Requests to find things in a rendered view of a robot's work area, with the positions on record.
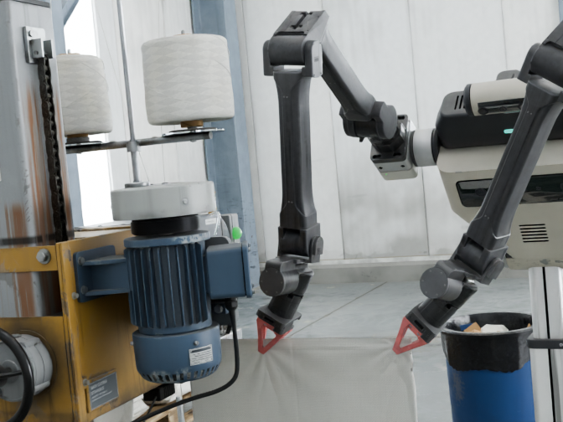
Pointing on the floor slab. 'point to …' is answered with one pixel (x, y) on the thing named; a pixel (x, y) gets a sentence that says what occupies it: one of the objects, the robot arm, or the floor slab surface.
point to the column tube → (28, 164)
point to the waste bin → (489, 367)
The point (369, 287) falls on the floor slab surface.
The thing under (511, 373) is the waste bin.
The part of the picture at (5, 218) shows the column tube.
